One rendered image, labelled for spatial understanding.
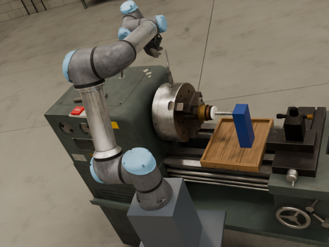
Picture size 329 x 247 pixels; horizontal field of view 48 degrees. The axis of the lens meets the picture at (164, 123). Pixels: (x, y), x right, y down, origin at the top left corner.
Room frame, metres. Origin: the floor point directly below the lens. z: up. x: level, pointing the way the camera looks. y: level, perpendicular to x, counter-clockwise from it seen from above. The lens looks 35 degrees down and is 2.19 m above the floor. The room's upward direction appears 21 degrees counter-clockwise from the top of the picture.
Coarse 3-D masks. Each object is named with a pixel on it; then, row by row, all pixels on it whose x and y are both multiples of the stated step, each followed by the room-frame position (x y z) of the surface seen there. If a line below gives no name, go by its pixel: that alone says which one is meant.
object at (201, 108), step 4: (200, 104) 1.54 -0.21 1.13; (204, 104) 1.55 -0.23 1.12; (200, 108) 1.52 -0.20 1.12; (204, 108) 1.51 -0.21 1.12; (208, 108) 1.50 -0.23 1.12; (200, 112) 1.51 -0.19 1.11; (204, 112) 1.49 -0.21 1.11; (208, 112) 1.48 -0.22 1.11; (196, 116) 1.52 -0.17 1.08; (200, 116) 1.50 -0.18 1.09; (204, 116) 1.49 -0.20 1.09; (208, 116) 1.48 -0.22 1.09; (200, 120) 1.50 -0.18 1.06; (204, 120) 1.50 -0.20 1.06; (208, 120) 1.50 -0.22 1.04
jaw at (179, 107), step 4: (172, 104) 1.52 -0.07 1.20; (176, 104) 1.52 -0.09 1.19; (180, 104) 1.51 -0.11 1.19; (184, 104) 1.51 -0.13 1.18; (172, 108) 1.51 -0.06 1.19; (176, 108) 1.51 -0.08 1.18; (180, 108) 1.50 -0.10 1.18; (184, 108) 1.50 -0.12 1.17; (188, 108) 1.51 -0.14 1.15; (192, 108) 1.52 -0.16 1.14; (196, 108) 1.52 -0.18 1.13; (180, 112) 1.53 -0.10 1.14; (184, 112) 1.51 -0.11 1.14; (188, 112) 1.50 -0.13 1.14; (192, 112) 1.51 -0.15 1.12; (196, 112) 1.50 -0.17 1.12
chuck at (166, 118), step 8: (168, 88) 1.62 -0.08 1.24; (176, 88) 1.59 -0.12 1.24; (184, 88) 1.62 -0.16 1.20; (192, 88) 1.69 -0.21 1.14; (160, 96) 1.60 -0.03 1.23; (168, 96) 1.57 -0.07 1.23; (176, 96) 1.55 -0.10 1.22; (184, 96) 1.61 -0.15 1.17; (160, 104) 1.56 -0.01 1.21; (168, 104) 1.53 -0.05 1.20; (160, 112) 1.53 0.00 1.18; (168, 112) 1.51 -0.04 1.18; (176, 112) 1.51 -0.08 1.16; (160, 120) 1.52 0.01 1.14; (168, 120) 1.49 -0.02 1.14; (176, 120) 1.49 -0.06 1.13; (184, 120) 1.55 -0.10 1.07; (160, 128) 1.52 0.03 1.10; (168, 128) 1.49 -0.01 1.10; (176, 128) 1.47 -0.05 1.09; (184, 128) 1.53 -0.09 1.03; (168, 136) 1.50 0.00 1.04; (176, 136) 1.47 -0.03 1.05; (184, 136) 1.51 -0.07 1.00
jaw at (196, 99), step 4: (196, 92) 1.68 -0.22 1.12; (200, 92) 1.66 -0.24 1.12; (192, 96) 1.66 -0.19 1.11; (196, 96) 1.65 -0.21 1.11; (200, 96) 1.66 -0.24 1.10; (192, 100) 1.63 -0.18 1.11; (196, 100) 1.62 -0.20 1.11; (200, 100) 1.60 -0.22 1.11; (188, 104) 1.62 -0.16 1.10; (192, 104) 1.60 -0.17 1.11; (196, 104) 1.59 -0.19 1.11
